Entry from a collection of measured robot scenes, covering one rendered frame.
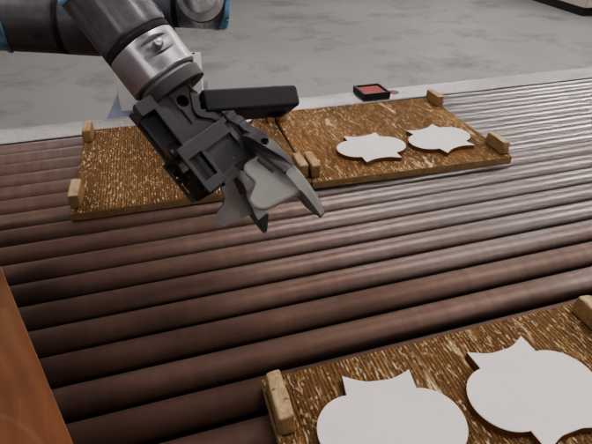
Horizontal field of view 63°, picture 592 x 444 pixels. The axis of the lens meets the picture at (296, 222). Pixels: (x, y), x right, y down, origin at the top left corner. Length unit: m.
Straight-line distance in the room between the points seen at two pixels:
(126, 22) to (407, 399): 0.46
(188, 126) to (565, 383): 0.47
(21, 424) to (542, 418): 0.46
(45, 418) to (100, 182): 0.58
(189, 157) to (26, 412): 0.25
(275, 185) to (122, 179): 0.50
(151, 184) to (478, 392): 0.63
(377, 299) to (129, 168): 0.54
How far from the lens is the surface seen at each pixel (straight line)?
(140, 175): 0.94
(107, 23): 0.53
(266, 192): 0.48
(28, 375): 0.47
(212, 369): 0.59
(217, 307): 0.66
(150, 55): 0.51
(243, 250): 0.74
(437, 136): 1.07
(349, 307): 0.65
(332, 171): 0.92
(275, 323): 0.63
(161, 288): 0.70
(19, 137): 1.26
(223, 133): 0.50
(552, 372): 0.60
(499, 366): 0.59
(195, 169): 0.48
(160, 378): 0.59
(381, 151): 0.98
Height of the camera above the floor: 1.37
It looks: 34 degrees down
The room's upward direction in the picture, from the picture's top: straight up
